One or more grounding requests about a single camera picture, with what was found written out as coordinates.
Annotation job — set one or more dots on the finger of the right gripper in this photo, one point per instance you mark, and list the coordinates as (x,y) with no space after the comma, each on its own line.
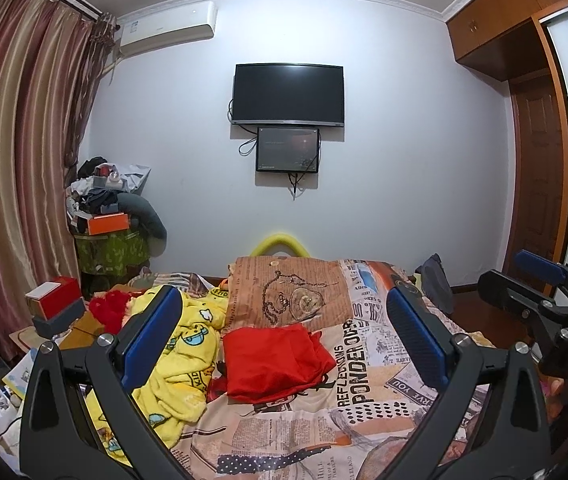
(509,295)
(551,273)

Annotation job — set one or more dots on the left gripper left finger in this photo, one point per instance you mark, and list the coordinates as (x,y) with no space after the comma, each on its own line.
(57,437)

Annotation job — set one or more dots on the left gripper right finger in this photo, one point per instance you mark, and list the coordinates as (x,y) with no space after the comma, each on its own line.
(511,437)

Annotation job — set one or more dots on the red jacket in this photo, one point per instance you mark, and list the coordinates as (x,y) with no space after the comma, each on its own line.
(268,364)

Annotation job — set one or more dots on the dark blue clothing on chair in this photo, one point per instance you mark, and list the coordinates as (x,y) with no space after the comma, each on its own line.
(435,285)

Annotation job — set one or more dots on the pile of clothes on table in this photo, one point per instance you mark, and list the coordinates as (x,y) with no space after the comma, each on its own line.
(104,188)

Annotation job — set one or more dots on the wooden door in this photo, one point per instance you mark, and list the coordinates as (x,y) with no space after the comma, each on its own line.
(538,172)

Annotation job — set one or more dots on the yellow cartoon blanket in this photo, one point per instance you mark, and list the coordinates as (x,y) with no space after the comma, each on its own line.
(175,394)

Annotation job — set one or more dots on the red plush toy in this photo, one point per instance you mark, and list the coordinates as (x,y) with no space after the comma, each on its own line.
(110,308)

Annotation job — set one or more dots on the red white box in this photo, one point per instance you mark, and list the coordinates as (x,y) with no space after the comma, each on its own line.
(52,297)

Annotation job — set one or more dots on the printed newspaper pattern blanket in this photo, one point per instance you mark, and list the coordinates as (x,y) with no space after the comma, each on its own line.
(351,424)

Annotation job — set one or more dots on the yellow foam headboard guard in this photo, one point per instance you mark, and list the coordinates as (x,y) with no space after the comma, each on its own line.
(281,241)

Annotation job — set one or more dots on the orange box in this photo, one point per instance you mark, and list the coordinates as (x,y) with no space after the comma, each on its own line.
(108,223)

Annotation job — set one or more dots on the grey neck pillow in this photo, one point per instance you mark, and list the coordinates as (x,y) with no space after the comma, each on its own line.
(144,214)

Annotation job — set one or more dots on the wooden overhead cabinet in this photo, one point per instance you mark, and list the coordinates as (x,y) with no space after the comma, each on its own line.
(498,38)

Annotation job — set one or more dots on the striped red gold curtain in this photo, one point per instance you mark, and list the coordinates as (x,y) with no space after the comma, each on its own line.
(51,59)

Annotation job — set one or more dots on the white air conditioner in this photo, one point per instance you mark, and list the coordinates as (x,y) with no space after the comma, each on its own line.
(167,28)

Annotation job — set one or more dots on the large wall television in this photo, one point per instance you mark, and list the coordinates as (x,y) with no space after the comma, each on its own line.
(288,94)

